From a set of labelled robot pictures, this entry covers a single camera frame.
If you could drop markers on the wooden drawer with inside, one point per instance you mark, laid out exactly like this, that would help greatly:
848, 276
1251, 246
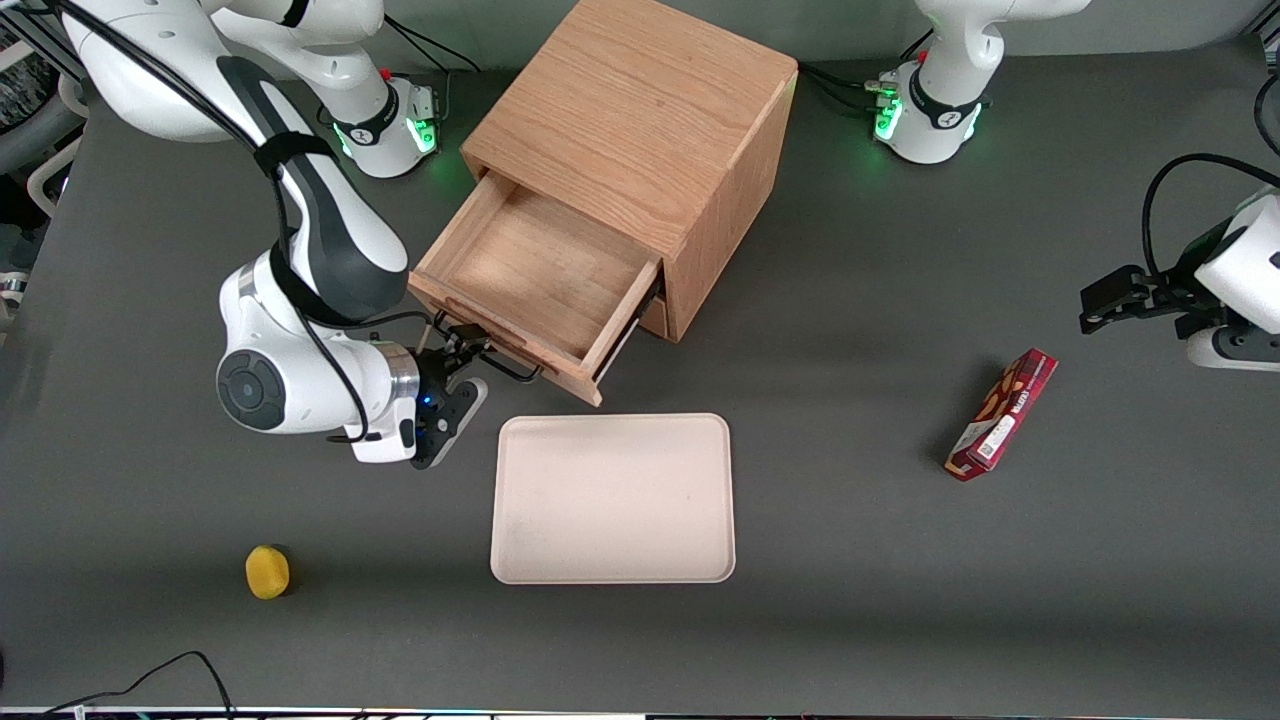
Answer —
540, 270

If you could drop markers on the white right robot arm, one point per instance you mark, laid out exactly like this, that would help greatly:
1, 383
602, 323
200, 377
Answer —
330, 240

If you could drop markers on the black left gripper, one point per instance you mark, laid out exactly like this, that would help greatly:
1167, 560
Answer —
1172, 293

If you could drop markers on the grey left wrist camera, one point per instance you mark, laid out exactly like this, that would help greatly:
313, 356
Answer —
1235, 350

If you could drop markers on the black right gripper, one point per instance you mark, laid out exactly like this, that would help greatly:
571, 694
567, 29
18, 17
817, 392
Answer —
436, 369

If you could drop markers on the yellow round sponge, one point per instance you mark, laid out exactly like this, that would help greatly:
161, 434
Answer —
267, 572

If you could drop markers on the beige plastic tray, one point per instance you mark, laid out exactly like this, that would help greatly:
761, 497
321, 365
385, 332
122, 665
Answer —
613, 498

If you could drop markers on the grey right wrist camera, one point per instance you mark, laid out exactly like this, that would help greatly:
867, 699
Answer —
455, 420

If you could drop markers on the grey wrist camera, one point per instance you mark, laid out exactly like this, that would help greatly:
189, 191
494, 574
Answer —
1235, 350
455, 420

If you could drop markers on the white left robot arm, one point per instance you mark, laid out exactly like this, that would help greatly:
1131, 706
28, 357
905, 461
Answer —
945, 90

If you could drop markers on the oak wooden drawer cabinet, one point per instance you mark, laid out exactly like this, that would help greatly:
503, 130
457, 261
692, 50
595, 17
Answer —
660, 120

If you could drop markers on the red snack box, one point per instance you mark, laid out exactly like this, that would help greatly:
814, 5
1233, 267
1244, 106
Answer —
1002, 414

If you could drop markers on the wooden drawer front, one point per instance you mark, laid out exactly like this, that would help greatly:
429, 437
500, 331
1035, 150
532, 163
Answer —
655, 318

